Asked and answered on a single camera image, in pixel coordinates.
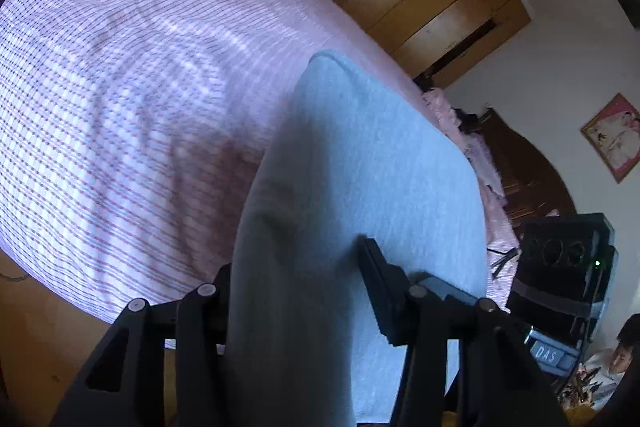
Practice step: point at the pink striped blanket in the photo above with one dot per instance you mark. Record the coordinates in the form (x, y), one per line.
(130, 82)

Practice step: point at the light blue pants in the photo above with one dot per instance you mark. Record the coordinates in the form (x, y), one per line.
(360, 167)

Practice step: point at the dark wooden headboard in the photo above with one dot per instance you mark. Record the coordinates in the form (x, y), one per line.
(530, 172)

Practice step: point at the black tripod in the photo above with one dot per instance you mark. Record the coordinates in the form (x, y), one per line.
(502, 259)

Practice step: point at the pink ruffled quilt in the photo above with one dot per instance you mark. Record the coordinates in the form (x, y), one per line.
(475, 147)

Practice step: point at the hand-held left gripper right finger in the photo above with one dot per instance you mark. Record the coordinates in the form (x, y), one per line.
(382, 297)

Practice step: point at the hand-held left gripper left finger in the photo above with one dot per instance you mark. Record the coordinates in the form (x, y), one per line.
(190, 357)

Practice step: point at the framed wall poster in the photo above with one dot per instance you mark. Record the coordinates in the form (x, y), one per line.
(617, 139)

